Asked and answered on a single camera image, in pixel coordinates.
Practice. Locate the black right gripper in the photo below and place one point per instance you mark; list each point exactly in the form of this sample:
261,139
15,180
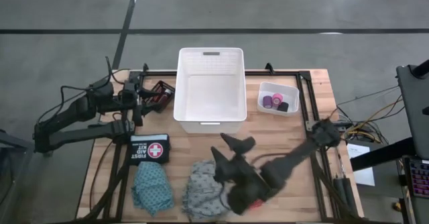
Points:
234,170

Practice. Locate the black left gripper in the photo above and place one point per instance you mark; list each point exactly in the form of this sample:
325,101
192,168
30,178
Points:
132,101

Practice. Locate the grey patterned cloth bundle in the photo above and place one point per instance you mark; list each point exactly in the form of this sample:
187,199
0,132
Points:
201,197

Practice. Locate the purple bandage roll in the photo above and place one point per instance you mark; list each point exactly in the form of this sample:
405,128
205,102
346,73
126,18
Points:
267,102

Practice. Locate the black bandage roll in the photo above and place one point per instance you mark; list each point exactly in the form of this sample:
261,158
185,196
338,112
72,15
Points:
283,107

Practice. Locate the pink bandage roll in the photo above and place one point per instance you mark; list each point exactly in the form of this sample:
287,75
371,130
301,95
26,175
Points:
277,99

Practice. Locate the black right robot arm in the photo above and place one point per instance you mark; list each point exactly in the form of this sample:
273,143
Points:
295,158

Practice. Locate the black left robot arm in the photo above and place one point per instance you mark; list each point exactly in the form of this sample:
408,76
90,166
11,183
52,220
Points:
67,114

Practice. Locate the small dark mesh tray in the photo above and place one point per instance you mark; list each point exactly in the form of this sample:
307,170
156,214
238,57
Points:
169,90

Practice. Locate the black first aid kit pouch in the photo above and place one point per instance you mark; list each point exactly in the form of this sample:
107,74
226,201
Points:
147,150

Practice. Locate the white perforated plastic basket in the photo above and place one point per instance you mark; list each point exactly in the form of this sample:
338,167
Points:
209,96

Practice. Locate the small clear plastic bin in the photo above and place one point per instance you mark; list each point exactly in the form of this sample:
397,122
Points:
289,90

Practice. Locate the teal patterned cloth bundle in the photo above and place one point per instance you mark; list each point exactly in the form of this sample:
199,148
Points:
152,190

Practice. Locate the white paper sheet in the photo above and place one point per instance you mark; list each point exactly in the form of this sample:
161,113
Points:
357,150

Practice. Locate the grey metal cart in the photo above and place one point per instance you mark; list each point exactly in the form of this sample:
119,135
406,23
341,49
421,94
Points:
20,144

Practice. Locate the black stand leg bar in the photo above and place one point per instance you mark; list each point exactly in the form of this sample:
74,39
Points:
378,155

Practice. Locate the small yellow object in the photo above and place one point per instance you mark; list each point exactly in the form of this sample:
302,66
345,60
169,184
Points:
397,206

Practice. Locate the backlit keyboard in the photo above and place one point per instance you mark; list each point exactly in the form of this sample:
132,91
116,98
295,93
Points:
419,178

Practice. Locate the black aluminium table frame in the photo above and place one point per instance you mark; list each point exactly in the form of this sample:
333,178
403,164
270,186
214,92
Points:
261,73

